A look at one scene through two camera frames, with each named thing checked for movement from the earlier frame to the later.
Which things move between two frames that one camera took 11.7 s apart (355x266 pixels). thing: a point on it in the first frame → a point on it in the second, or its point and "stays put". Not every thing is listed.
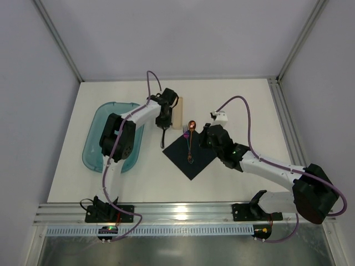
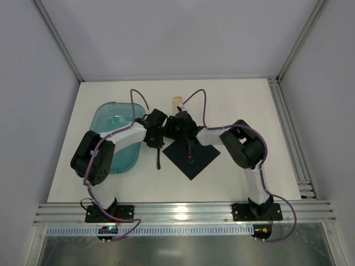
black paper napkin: [177, 152] stays put
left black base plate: [101, 212] stays put
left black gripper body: [163, 122] → [156, 142]
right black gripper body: [208, 132] → [187, 137]
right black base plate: [252, 212] stays put
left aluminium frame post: [44, 13] stays put
